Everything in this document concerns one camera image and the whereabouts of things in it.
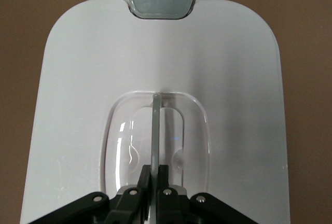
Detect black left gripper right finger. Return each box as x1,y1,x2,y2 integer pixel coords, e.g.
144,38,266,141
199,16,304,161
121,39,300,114
156,165,260,224

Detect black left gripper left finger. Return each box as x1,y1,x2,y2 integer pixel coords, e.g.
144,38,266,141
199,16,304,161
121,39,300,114
27,165,153,224

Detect white box lid grey clips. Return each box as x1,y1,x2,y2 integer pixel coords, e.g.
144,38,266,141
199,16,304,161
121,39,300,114
19,0,292,224

